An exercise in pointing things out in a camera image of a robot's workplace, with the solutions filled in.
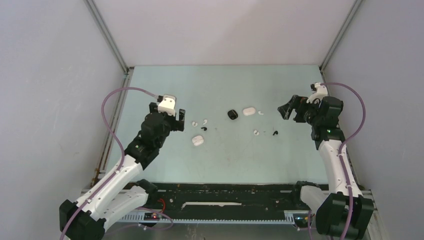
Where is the corner aluminium post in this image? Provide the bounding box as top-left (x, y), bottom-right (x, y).
top-left (83, 0), bottom-right (130, 74)
top-left (319, 0), bottom-right (364, 74)

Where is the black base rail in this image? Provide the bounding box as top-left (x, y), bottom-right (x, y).
top-left (127, 182), bottom-right (326, 223)

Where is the aluminium frame rail front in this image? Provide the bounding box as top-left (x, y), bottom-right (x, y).
top-left (79, 188), bottom-right (379, 229)

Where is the left corner aluminium post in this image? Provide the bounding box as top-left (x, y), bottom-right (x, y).
top-left (83, 0), bottom-right (130, 74)

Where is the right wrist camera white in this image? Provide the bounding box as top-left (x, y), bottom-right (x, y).
top-left (306, 82), bottom-right (328, 104)

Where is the white cable duct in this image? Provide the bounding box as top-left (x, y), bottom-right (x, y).
top-left (115, 211), bottom-right (296, 225)

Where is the black charging case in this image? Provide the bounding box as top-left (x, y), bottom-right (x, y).
top-left (227, 109), bottom-right (239, 120)

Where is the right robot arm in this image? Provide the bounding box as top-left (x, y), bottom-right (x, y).
top-left (277, 95), bottom-right (374, 240)

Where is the white gold-trimmed charging case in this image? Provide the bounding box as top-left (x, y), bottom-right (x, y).
top-left (191, 135), bottom-right (205, 147)

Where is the white oval charging case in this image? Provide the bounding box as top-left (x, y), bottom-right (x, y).
top-left (242, 107), bottom-right (256, 116)

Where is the right corner aluminium post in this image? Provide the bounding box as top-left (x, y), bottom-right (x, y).
top-left (319, 0), bottom-right (364, 74)

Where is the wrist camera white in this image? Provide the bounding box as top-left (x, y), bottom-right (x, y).
top-left (157, 94), bottom-right (177, 117)
top-left (306, 82), bottom-right (328, 104)

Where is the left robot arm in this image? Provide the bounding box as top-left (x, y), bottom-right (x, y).
top-left (59, 101), bottom-right (186, 240)

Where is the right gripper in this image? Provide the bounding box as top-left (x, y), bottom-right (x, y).
top-left (278, 94), bottom-right (322, 127)

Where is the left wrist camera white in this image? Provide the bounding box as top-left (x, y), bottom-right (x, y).
top-left (157, 94), bottom-right (177, 117)

